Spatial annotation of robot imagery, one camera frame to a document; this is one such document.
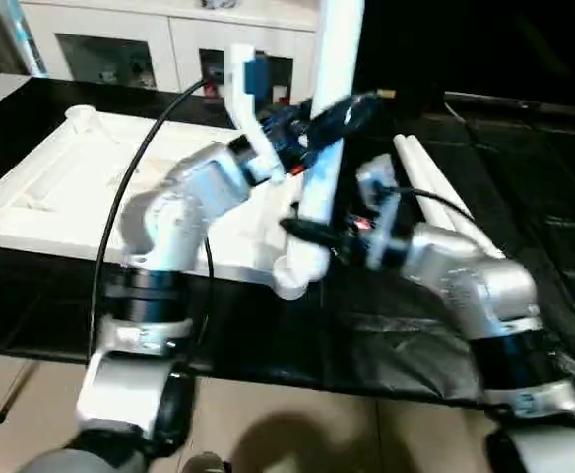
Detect white plastic table leg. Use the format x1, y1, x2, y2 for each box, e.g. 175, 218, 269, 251
394, 134, 476, 247
271, 0, 367, 300
406, 134, 507, 262

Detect white compartment tray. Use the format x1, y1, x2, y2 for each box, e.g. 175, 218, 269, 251
0, 106, 316, 297

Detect black work mat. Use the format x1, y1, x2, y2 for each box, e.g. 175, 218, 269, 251
0, 74, 575, 415

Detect white glass-door cabinet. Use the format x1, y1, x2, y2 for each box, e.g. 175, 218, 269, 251
17, 0, 323, 101

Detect long black bar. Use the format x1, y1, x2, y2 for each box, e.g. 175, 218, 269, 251
445, 93, 575, 117

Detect grey curtain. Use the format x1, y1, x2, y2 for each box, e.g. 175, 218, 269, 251
0, 0, 44, 90

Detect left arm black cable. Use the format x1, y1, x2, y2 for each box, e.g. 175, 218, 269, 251
86, 77, 224, 371

